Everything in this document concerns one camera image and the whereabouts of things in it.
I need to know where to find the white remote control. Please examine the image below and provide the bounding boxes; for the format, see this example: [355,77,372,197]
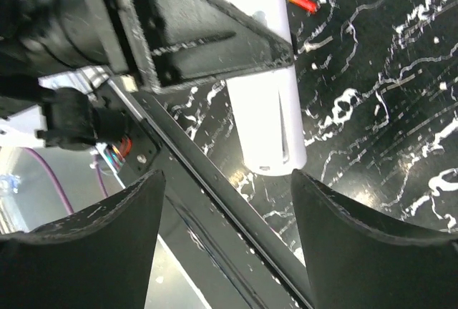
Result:
[226,0,307,176]

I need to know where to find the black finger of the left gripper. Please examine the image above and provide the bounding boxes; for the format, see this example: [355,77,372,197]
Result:
[133,0,293,94]

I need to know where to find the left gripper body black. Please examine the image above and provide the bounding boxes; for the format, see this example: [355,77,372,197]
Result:
[0,0,158,152]

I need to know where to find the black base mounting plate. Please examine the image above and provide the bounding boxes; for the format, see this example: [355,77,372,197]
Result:
[109,79,313,308]

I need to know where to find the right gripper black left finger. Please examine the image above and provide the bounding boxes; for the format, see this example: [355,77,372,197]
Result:
[1,170,165,308]

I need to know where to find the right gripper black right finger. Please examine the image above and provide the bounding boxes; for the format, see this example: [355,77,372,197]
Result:
[291,170,457,308]

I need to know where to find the red orange battery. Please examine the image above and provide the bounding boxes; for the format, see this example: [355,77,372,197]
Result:
[287,0,318,14]

